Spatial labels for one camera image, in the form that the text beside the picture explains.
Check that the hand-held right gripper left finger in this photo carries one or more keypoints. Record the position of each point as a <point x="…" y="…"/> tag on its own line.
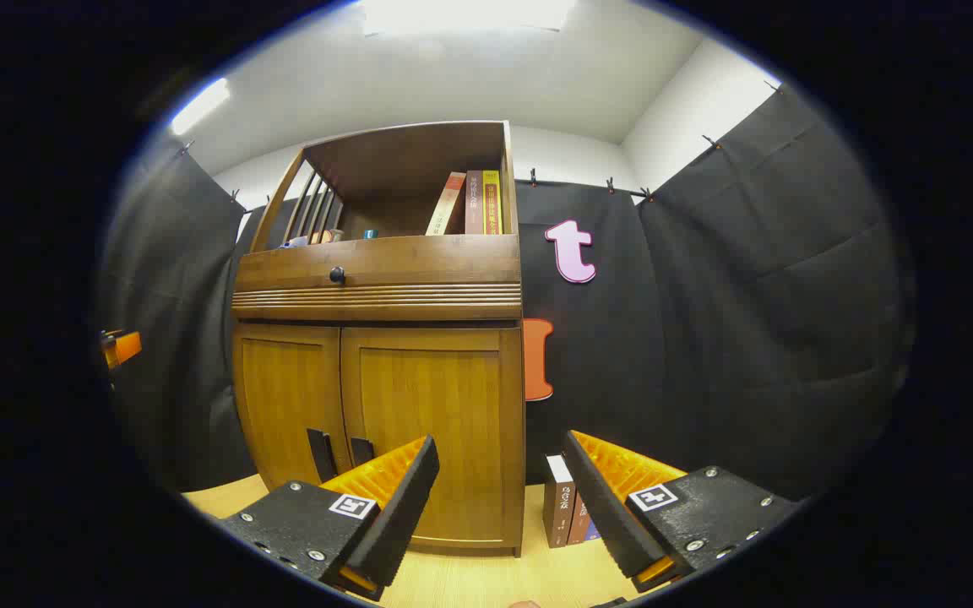
<point x="402" y="515"/>

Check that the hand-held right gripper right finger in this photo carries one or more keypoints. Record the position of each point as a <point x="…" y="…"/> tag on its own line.
<point x="605" y="507"/>

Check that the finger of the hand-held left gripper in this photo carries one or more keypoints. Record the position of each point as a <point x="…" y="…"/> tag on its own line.
<point x="125" y="347"/>

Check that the wooden cabinet door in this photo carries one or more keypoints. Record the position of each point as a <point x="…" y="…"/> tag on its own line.
<point x="436" y="397"/>
<point x="284" y="397"/>

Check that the wooden double-door shoe cabinet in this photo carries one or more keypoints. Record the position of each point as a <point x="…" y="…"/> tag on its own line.
<point x="419" y="160"/>

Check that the wooden cabinet drawer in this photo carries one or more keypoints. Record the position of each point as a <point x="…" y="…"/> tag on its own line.
<point x="427" y="260"/>

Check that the blue book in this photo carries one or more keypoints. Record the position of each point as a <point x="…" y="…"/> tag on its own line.
<point x="592" y="530"/>

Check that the reddish brown book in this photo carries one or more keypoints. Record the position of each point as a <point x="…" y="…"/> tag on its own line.
<point x="578" y="523"/>

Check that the brown book with white top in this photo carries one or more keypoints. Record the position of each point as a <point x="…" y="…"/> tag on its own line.
<point x="557" y="502"/>

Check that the black backdrop cloth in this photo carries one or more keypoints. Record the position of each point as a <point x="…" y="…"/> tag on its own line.
<point x="706" y="338"/>

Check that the small pale object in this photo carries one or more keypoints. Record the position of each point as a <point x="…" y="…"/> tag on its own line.
<point x="296" y="242"/>

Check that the black drawer knob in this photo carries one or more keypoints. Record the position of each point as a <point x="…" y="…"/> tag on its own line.
<point x="337" y="274"/>

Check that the small tan container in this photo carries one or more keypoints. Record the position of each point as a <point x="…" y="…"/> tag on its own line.
<point x="333" y="236"/>

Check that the rectangular ceiling light panel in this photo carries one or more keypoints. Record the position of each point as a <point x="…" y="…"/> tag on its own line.
<point x="199" y="105"/>
<point x="465" y="15"/>

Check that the tan red book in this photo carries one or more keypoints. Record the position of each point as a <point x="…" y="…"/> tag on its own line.
<point x="448" y="203"/>

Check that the dark brown book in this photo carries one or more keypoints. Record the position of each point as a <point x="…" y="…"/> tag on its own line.
<point x="475" y="203"/>

